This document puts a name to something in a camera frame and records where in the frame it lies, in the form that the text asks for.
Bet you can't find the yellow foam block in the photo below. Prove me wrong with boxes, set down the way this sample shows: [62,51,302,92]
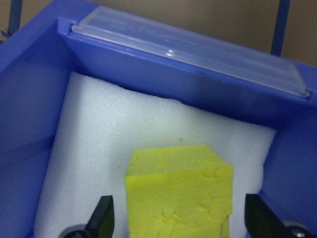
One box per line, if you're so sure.
[124,143,235,238]

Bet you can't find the clear plastic label holder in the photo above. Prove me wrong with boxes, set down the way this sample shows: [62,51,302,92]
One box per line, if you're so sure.
[71,6,312,99]

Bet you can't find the blue plastic storage bin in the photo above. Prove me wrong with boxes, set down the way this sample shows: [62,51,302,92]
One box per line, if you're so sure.
[0,0,317,238]

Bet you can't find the white foam pad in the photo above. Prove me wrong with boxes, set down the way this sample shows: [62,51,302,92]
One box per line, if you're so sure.
[33,71,277,238]

